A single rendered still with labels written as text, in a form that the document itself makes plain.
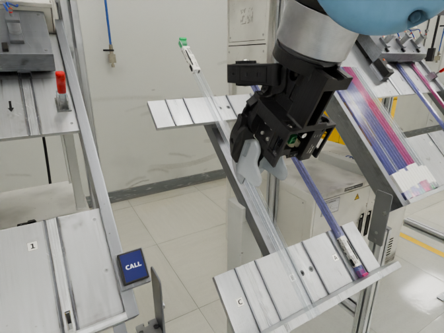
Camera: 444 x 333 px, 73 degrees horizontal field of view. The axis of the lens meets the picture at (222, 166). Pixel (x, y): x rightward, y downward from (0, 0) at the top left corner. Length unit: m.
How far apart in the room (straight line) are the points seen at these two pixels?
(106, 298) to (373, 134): 0.88
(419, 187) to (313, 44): 0.84
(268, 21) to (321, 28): 1.04
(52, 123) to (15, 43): 0.17
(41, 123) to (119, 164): 1.85
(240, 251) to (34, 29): 0.66
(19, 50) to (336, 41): 0.62
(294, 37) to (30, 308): 0.52
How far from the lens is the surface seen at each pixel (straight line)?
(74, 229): 0.60
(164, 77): 2.52
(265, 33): 1.35
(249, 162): 0.40
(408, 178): 1.08
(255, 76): 0.38
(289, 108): 0.35
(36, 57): 0.76
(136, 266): 0.54
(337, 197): 1.31
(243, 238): 0.69
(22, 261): 0.60
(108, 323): 0.55
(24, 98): 0.76
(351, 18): 0.18
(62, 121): 0.71
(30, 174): 2.49
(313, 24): 0.30
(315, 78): 0.31
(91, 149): 0.66
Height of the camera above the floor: 1.11
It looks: 20 degrees down
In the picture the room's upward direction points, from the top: straight up
